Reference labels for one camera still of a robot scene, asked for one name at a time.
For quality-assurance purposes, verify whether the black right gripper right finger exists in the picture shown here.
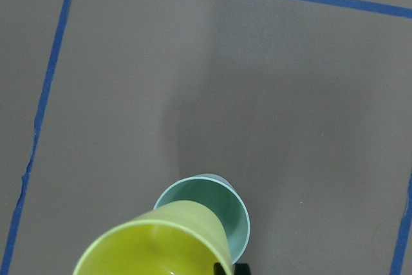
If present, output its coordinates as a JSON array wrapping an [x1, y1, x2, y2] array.
[[234, 263, 251, 275]]

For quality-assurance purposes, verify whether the green cup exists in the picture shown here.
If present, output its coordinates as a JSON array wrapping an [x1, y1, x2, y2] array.
[[154, 173, 250, 263]]

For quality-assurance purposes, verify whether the yellow cup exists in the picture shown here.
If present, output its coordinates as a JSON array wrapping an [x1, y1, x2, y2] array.
[[73, 200, 234, 274]]

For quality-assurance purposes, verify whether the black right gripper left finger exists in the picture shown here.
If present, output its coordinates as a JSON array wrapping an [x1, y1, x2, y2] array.
[[213, 263, 226, 275]]

